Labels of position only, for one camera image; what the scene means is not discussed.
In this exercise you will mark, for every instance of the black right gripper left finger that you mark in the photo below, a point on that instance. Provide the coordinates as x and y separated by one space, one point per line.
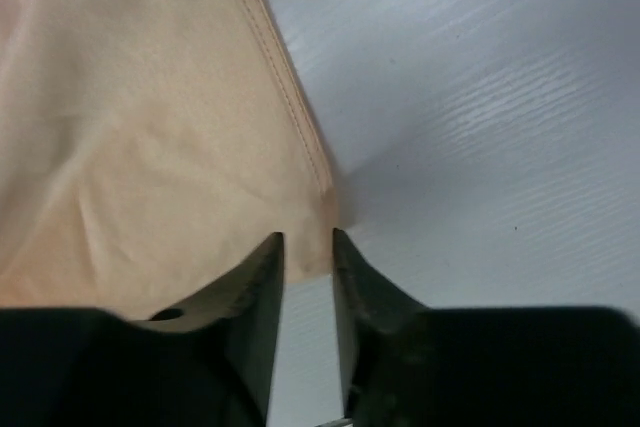
206 361

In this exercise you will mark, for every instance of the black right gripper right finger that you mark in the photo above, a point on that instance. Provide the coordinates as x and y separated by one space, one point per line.
403 363

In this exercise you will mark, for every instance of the beige cloth napkin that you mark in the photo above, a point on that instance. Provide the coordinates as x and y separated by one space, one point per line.
147 146

